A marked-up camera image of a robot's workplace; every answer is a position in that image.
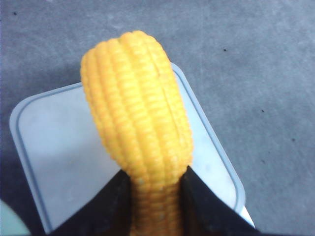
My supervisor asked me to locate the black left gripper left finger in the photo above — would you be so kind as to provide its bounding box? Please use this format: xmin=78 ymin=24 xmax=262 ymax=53
xmin=50 ymin=170 xmax=131 ymax=236

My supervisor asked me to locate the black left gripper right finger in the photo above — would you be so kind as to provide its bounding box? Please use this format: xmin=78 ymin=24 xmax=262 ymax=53
xmin=180 ymin=165 xmax=259 ymax=236

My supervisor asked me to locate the yellow corn cob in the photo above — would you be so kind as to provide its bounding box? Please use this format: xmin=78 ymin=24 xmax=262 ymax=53
xmin=80 ymin=30 xmax=193 ymax=236

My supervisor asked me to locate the silver digital kitchen scale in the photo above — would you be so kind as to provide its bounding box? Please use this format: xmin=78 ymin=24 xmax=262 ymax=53
xmin=9 ymin=65 xmax=252 ymax=233

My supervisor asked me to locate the light green plate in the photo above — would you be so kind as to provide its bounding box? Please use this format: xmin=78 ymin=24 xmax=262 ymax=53
xmin=0 ymin=200 xmax=31 ymax=236

